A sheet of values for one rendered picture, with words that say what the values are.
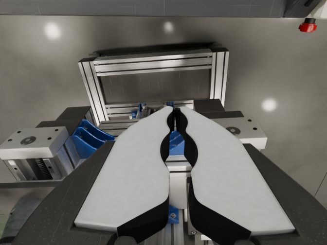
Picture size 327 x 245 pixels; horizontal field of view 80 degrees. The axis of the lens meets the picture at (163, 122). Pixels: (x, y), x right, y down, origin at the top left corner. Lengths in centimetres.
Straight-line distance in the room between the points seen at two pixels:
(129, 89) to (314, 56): 122
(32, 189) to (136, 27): 107
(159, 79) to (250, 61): 64
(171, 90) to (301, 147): 130
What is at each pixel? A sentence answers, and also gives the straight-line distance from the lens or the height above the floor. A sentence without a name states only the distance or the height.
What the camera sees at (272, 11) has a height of 95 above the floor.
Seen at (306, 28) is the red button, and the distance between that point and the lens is 62.
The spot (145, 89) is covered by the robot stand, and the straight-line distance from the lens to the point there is 124.
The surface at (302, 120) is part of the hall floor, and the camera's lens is 190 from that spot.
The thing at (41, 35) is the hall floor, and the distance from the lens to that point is 159.
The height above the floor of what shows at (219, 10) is 95.
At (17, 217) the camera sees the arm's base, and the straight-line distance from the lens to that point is 61.
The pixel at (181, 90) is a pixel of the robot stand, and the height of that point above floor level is 21.
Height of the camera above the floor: 134
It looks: 57 degrees down
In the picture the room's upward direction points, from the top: 177 degrees counter-clockwise
